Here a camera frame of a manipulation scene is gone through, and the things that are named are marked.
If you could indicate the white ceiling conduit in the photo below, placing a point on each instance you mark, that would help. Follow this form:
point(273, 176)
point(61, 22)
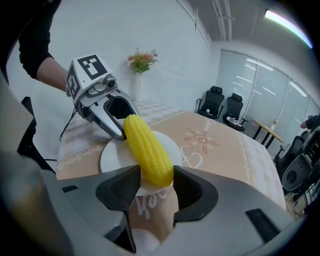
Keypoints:
point(223, 20)

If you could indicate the white round plate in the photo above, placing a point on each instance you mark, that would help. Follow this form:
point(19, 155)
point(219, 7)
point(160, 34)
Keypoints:
point(116, 158)

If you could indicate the pink and yellow flower bouquet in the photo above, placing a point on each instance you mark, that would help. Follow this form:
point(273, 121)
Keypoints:
point(142, 61)

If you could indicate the black mesh office chair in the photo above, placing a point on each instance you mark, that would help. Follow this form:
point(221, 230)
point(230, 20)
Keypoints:
point(291, 152)
point(297, 172)

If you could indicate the pile of small items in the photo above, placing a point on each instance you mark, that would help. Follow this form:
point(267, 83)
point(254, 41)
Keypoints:
point(234, 121)

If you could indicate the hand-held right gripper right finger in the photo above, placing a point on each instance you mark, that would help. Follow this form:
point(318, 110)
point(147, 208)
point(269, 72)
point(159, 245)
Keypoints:
point(225, 207)

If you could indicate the small white object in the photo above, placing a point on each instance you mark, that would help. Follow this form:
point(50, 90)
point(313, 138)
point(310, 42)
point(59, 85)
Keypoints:
point(208, 110)

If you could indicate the orange patterned tablecloth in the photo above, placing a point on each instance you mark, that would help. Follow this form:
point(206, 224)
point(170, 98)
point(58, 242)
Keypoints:
point(225, 162)

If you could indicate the small white ornament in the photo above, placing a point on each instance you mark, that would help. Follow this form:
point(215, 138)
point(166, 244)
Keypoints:
point(273, 126)

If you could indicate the white tall vase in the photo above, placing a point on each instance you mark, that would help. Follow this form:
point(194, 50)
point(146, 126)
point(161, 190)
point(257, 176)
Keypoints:
point(138, 87)

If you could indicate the yellow corn cob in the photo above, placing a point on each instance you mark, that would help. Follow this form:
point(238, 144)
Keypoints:
point(147, 150)

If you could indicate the small wooden side table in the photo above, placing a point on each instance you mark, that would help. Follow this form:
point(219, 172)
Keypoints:
point(268, 131)

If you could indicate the black stand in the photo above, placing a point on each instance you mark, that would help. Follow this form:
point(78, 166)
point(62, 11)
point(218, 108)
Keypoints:
point(30, 135)

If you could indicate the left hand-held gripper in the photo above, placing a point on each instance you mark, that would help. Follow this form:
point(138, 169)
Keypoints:
point(85, 77)

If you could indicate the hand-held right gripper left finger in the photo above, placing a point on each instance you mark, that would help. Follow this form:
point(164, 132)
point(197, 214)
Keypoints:
point(75, 200)

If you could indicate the person's left forearm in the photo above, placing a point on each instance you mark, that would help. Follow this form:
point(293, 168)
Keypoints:
point(37, 45)

